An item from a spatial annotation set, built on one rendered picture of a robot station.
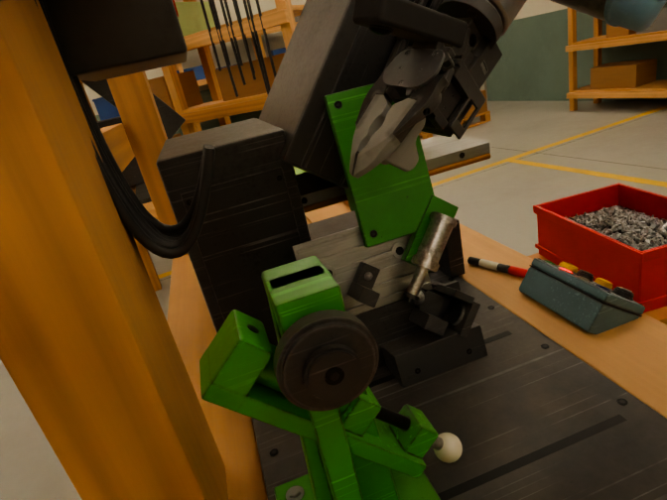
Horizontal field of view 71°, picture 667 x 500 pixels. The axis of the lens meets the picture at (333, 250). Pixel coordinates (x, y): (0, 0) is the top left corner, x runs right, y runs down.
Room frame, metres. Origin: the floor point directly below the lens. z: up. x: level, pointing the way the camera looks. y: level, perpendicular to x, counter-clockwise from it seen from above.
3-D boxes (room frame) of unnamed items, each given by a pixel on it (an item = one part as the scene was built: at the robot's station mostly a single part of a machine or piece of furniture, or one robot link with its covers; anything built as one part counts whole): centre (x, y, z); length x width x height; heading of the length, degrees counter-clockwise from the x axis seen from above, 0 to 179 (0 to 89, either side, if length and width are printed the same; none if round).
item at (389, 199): (0.67, -0.09, 1.17); 0.13 x 0.12 x 0.20; 12
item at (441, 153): (0.82, -0.09, 1.11); 0.39 x 0.16 x 0.03; 102
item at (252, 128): (0.80, 0.15, 1.07); 0.30 x 0.18 x 0.34; 12
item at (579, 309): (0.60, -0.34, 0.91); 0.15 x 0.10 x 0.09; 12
